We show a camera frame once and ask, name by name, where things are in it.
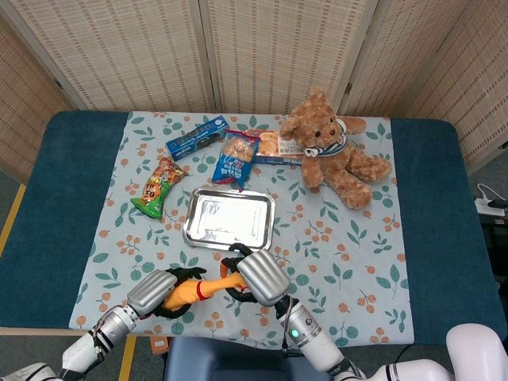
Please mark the stainless steel rectangular tray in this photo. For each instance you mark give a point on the stainless steel rectangular tray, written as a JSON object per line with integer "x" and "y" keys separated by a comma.
{"x": 226, "y": 218}

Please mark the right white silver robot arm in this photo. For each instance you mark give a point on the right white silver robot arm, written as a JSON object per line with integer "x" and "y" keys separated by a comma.
{"x": 305, "y": 333}

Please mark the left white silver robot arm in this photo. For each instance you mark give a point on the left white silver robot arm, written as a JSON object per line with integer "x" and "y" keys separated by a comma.
{"x": 111, "y": 329}

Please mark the leaf and fruit print tablecloth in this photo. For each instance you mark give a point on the leaf and fruit print tablecloth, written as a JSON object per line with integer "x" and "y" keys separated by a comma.
{"x": 337, "y": 246}

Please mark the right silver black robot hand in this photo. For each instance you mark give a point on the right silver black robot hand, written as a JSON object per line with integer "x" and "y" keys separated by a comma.
{"x": 264, "y": 278}

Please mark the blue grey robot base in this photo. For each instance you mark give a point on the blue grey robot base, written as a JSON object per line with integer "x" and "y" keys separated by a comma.
{"x": 238, "y": 361}

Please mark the woven folding screen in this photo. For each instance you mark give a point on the woven folding screen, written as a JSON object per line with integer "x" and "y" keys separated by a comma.
{"x": 139, "y": 51}

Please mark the small orange tag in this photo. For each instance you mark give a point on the small orange tag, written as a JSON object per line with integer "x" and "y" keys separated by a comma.
{"x": 159, "y": 344}

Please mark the white power strip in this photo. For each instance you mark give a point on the white power strip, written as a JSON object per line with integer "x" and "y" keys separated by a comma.
{"x": 485, "y": 206}

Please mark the teal padded table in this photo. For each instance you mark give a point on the teal padded table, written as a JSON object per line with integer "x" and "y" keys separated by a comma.
{"x": 47, "y": 222}

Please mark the long blue orange biscuit box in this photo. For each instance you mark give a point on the long blue orange biscuit box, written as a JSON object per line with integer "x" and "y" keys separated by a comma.
{"x": 274, "y": 148}

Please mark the black equipment box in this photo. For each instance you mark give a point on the black equipment box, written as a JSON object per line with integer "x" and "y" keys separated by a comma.
{"x": 496, "y": 246}

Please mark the blue cookie box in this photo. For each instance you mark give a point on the blue cookie box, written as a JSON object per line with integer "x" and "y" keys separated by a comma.
{"x": 194, "y": 139}

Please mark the blue biscuit snack bag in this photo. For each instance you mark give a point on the blue biscuit snack bag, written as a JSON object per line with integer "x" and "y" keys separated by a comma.
{"x": 234, "y": 162}

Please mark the green orange snack bag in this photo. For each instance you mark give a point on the green orange snack bag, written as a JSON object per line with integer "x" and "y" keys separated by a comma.
{"x": 156, "y": 190}

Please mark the yellow rubber chicken toy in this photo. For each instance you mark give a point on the yellow rubber chicken toy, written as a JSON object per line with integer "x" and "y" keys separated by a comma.
{"x": 186, "y": 291}

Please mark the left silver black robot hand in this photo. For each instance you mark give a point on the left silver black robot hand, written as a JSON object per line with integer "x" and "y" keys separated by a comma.
{"x": 151, "y": 291}

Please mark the brown teddy bear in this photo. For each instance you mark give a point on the brown teddy bear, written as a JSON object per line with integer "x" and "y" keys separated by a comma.
{"x": 329, "y": 158}

